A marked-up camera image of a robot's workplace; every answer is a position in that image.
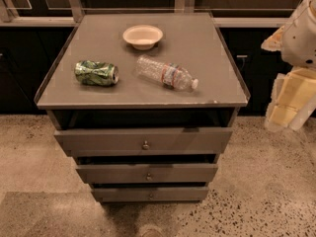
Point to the grey bottom drawer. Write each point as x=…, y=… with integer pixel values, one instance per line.
x=150, y=192

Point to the grey top drawer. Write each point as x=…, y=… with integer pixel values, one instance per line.
x=143, y=141

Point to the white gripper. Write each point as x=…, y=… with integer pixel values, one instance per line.
x=300, y=39

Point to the clear plastic water bottle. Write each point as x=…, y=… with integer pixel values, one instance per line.
x=169, y=74

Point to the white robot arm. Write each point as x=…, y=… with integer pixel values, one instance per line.
x=304, y=4

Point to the white paper bowl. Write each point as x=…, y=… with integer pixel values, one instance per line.
x=142, y=37

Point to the grey drawer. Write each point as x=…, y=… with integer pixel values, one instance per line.
x=150, y=192
x=143, y=141
x=146, y=169

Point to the crushed green soda can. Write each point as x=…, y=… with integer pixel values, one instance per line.
x=97, y=73

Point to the grey drawer cabinet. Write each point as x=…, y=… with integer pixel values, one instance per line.
x=191, y=40

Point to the metal window frame rail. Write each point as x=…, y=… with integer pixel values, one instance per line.
x=226, y=13

